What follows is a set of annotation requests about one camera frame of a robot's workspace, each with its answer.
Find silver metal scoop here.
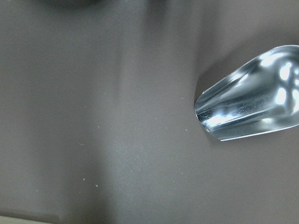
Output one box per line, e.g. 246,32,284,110
194,45,299,141

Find bamboo cutting board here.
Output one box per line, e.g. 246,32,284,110
0,216,51,224

